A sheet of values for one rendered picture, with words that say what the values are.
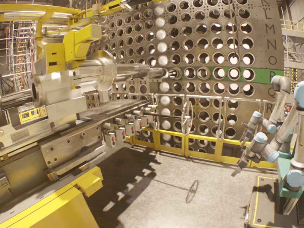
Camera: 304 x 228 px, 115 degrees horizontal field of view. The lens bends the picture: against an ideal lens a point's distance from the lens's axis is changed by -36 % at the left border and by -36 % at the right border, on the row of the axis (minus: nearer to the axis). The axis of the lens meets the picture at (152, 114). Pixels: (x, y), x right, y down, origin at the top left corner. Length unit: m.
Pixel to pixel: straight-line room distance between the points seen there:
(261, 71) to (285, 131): 2.04
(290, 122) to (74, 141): 1.67
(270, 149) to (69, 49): 1.53
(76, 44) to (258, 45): 2.71
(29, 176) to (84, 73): 1.00
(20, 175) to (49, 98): 0.70
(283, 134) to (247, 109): 2.04
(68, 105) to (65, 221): 0.95
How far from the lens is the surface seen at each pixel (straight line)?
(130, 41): 4.54
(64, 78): 1.47
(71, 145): 1.49
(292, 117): 0.96
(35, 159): 1.42
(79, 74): 1.20
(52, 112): 1.30
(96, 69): 1.30
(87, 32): 1.13
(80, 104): 1.43
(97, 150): 1.59
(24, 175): 1.45
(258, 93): 2.94
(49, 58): 1.32
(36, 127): 1.42
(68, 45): 1.32
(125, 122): 1.69
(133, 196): 1.90
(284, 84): 1.36
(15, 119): 1.84
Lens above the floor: 1.38
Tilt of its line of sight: 16 degrees down
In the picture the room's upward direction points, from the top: 4 degrees counter-clockwise
